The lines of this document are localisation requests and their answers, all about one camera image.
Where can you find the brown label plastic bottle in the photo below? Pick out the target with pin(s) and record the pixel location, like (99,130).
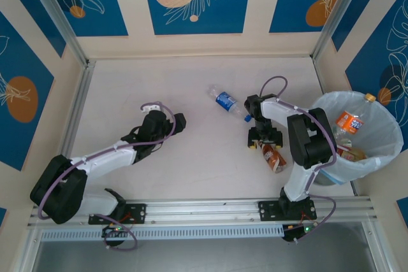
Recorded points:
(272,157)

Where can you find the orange label plastic bottle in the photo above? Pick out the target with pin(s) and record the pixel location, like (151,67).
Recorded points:
(349,122)

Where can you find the golden tea plastic bottle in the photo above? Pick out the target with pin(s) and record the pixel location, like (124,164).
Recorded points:
(354,154)

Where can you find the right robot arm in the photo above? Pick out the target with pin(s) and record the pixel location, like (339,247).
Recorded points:
(296,183)

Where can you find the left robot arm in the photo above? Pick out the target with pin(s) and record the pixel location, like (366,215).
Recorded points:
(105,157)

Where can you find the gray waste bin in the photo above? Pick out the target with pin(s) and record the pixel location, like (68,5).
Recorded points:
(328,181)

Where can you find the white trash bin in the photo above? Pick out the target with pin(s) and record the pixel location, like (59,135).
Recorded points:
(382,132)

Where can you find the blue label plastic bottle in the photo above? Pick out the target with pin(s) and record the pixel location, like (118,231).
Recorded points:
(226,100)

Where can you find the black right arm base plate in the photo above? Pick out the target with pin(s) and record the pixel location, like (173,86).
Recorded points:
(267,210)

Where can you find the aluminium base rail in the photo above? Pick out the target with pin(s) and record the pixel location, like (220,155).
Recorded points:
(204,210)

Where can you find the aluminium side rail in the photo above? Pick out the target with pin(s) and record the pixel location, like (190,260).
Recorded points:
(79,100)

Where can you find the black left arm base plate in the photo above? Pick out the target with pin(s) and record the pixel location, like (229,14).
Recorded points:
(140,213)

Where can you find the aluminium frame post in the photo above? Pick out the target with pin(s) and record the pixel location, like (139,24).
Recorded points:
(341,11)
(54,14)

